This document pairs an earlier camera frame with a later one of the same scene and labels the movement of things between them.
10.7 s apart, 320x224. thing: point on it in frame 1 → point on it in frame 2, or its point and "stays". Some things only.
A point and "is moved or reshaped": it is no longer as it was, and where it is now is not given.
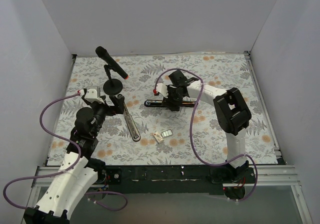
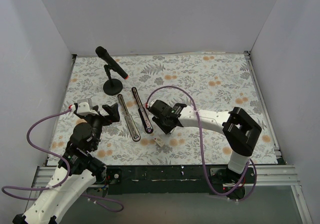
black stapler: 159,103 → 142,112
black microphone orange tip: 103,53 stays
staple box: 158,137 is moved or reshaped
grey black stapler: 131,124 stays
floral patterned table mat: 190,135 stays
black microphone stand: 111,86 stays
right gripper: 173,98 → 161,115
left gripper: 118,103 → 100,116
